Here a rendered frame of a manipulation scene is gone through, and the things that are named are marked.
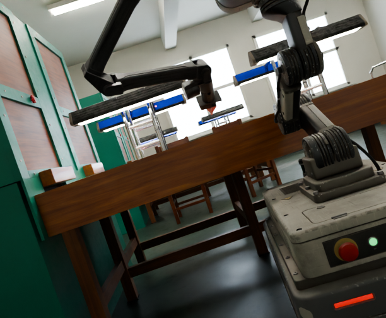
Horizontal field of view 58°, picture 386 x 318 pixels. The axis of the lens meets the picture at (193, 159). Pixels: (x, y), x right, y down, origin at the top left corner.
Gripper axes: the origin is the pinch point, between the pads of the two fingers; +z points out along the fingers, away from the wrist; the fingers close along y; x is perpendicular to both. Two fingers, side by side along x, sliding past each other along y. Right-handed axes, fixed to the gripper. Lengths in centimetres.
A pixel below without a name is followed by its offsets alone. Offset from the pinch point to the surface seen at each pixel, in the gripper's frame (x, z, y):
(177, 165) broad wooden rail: 21.3, 1.9, 21.8
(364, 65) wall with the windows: -370, 388, -389
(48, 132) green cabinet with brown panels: -36, 13, 84
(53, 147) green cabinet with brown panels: -30, 19, 84
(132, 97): -27.9, 0.7, 33.2
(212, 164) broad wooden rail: 24.5, 4.4, 7.8
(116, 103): -28, 1, 42
